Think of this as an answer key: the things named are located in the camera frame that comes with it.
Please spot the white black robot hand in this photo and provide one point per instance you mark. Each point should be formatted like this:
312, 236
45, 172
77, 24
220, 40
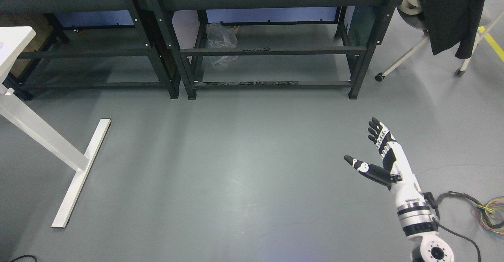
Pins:
395, 173

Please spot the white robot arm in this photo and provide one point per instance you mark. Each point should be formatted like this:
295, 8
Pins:
420, 226

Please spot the black right shelf rack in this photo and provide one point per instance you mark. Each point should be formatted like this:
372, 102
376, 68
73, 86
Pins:
356, 30

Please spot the black shelf rack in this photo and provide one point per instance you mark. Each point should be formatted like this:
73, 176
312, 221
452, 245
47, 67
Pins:
89, 44
356, 30

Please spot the black left shelf rack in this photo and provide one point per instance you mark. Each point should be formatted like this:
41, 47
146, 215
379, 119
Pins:
89, 44

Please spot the black jacket on chair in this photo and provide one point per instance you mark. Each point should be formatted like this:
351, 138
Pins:
452, 22

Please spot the clear plastic bag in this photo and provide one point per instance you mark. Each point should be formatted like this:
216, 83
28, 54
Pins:
221, 37

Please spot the white desk with leg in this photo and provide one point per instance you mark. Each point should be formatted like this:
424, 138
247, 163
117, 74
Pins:
14, 39

